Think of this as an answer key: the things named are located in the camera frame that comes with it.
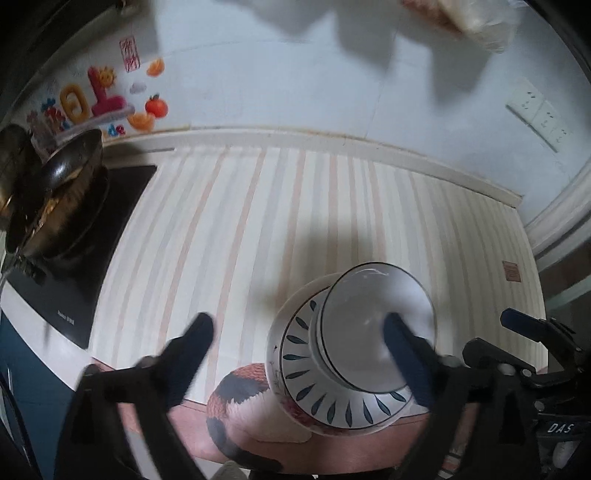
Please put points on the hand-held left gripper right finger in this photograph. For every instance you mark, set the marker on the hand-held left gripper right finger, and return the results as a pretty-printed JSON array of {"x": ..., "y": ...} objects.
[{"x": 406, "y": 355}]

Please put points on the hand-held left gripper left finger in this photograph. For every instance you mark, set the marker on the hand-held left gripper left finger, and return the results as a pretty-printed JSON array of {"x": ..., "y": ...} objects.
[{"x": 194, "y": 355}]

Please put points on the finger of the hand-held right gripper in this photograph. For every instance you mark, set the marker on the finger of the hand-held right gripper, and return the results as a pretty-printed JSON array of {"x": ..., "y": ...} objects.
[
  {"x": 485, "y": 353},
  {"x": 526, "y": 323}
]

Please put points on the small white bowl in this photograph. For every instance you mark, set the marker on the small white bowl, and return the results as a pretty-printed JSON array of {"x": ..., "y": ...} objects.
[{"x": 360, "y": 323}]

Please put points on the red floral white bowl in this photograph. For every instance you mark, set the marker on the red floral white bowl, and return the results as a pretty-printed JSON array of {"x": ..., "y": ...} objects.
[{"x": 272, "y": 364}]

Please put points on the blue striped white bowl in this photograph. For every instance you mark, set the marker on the blue striped white bowl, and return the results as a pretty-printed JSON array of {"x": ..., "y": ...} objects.
[{"x": 323, "y": 401}]

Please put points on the small red label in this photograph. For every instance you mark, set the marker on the small red label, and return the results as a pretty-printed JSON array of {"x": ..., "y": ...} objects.
[{"x": 511, "y": 270}]

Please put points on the calico cat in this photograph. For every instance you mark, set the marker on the calico cat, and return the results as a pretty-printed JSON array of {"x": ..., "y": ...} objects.
[{"x": 240, "y": 397}]

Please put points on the black induction cooktop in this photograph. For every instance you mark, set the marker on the black induction cooktop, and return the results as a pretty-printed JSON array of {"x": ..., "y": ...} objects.
[{"x": 92, "y": 277}]

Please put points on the striped counter mat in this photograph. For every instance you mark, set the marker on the striped counter mat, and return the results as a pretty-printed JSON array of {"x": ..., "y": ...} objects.
[{"x": 277, "y": 207}]

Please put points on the dark frying pan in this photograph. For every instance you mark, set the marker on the dark frying pan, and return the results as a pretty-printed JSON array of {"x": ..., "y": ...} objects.
[{"x": 60, "y": 194}]

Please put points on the dark metal pot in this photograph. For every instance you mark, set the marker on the dark metal pot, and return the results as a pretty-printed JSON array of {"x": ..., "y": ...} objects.
[{"x": 14, "y": 157}]

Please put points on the clear plastic bag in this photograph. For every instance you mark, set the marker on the clear plastic bag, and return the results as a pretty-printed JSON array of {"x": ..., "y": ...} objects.
[{"x": 480, "y": 27}]

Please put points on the white wall socket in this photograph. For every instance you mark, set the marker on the white wall socket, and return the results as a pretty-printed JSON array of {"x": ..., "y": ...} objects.
[
  {"x": 524, "y": 99},
  {"x": 551, "y": 124}
]

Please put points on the colourful wall sticker set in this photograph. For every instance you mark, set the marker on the colourful wall sticker set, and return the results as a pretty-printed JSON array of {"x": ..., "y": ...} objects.
[{"x": 101, "y": 101}]

